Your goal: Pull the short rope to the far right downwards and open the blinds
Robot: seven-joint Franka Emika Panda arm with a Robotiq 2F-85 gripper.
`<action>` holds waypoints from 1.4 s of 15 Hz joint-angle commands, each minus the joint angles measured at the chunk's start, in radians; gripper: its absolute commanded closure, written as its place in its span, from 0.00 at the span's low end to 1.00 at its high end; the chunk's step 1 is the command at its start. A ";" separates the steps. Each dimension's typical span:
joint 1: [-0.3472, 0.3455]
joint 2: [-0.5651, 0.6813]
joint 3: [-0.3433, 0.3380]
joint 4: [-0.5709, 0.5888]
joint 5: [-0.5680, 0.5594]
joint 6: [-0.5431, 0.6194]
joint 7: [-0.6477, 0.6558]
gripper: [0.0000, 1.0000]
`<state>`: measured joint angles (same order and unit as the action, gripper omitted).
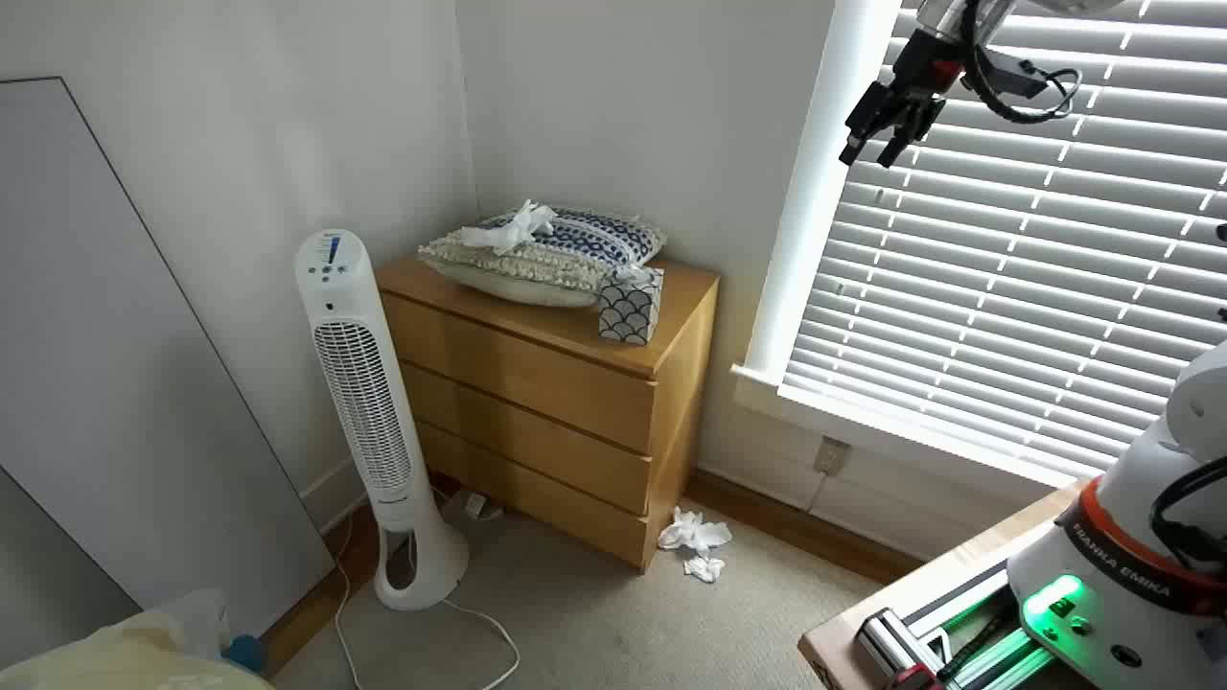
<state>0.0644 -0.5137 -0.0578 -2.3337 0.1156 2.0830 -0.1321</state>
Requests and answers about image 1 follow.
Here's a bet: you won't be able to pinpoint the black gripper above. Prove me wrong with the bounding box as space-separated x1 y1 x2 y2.
838 30 962 170

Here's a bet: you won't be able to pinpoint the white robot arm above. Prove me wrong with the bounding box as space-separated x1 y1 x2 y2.
838 0 1227 690

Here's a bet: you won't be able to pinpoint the white window blinds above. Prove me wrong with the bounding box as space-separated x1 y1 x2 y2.
783 0 1227 481

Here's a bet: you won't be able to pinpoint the patterned tissue box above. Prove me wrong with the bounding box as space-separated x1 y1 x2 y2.
598 268 663 345

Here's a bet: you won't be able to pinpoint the crumpled white cloth on pillow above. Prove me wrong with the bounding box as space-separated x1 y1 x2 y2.
461 201 557 256

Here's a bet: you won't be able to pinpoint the blue patterned pillow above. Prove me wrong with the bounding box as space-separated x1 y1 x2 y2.
416 206 666 308

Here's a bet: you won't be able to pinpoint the crumpled white tissue on floor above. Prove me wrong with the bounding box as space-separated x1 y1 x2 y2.
657 507 731 583

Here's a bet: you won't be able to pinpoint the wooden three-drawer dresser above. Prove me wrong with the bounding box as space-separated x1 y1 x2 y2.
381 256 722 573

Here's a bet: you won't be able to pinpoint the wooden robot mounting table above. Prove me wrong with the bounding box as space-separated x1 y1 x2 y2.
796 481 1087 690

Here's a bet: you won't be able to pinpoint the white tower fan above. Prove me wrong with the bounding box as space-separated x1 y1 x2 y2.
294 230 467 608

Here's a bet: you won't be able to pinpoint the white leaning board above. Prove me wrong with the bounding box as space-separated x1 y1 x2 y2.
0 76 331 633

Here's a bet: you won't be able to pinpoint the bed with yellowish bedding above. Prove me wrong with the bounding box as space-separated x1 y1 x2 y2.
0 589 276 690

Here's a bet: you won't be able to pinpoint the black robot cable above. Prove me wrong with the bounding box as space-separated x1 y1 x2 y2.
958 0 1085 128

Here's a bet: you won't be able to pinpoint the white wall outlet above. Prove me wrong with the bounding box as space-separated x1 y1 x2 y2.
813 437 850 475

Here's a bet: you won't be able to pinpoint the white fan power cord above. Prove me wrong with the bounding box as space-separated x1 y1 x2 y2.
331 560 525 690

